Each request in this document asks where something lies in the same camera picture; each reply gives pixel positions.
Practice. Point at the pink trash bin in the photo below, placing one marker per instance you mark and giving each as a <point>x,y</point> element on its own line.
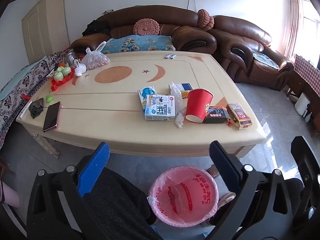
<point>185,195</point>

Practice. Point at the blue and white box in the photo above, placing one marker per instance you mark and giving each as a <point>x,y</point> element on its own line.
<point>146,92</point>

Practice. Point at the checkered tablecloth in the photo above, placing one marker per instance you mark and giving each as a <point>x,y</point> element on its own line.
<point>308,72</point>

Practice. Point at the red tea tray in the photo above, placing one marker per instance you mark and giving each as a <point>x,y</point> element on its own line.
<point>63,81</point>

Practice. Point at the cream wooden coffee table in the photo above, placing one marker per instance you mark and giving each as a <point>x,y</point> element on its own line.
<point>112,120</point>

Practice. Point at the brown leather sofa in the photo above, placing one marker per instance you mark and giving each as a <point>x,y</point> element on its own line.
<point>150,13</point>

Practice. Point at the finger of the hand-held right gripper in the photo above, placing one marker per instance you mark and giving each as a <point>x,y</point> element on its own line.
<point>306,165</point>

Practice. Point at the brown leather armchair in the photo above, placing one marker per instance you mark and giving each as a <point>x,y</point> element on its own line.
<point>237,30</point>

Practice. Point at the person's leg in black trousers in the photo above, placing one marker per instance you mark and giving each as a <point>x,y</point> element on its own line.
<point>120,205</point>
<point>292,187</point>

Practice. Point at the small white plastic bag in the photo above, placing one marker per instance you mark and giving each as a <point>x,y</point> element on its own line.
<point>80,70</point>

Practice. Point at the pink curtain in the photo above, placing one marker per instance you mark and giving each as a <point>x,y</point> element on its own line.
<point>293,22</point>

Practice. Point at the white tissue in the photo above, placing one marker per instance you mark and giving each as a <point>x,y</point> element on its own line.
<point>179,121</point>

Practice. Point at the blue and white milk carton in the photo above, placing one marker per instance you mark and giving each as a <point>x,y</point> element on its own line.
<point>160,108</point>

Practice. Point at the white box with blue panel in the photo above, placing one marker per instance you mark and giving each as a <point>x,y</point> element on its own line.
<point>186,86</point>

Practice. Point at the green teacup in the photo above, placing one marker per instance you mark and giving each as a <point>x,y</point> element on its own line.
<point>65,71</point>
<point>58,78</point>

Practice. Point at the yellow snack wrapper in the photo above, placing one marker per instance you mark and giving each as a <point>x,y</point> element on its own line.
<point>184,95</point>

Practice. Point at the pink knotted cushion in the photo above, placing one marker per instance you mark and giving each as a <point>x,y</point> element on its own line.
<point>205,18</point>

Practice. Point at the black and orange box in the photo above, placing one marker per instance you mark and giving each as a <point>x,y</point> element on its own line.
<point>216,115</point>

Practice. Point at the blue floral seat cover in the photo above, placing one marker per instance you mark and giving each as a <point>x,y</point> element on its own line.
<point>140,45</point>

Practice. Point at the metal kettle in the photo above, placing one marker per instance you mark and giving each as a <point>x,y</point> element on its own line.
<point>68,57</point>

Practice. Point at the white remote control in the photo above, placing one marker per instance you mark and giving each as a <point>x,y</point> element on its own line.
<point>24,111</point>

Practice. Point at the armchair seat cover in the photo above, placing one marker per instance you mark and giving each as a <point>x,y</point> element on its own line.
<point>265,58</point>

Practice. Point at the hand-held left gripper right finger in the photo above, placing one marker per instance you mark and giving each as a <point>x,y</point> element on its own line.
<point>225,166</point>

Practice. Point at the smartphone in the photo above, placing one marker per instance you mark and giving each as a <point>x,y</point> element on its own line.
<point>52,116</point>

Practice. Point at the gold cigarette box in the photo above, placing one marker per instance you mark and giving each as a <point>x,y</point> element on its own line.
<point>238,116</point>

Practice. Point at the plastic bag of peanuts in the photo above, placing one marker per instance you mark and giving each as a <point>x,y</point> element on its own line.
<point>96,60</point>

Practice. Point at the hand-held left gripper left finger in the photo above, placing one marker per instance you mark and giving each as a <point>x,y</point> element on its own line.
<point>93,170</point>

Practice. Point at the white appliance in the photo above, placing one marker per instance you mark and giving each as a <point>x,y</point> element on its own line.
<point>302,103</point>

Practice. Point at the dark crumpled cloth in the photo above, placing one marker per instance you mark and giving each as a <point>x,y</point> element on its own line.
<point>36,107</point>

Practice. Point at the beige shoe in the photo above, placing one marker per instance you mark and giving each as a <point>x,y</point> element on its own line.
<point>226,198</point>
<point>213,171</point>

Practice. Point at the black clothing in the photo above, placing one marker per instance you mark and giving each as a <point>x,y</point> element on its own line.
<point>96,27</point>

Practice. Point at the red paper cup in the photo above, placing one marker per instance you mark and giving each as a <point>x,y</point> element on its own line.
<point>197,105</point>

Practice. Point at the purple patterned blanket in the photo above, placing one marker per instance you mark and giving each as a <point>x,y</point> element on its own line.
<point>22,80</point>

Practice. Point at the small green toy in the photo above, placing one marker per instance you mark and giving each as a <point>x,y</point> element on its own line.
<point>49,99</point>

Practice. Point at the cream cabinet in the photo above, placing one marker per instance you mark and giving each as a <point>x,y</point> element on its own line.
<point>42,30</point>

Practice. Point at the round pink flat cushion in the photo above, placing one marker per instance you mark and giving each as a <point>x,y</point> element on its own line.
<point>146,27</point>

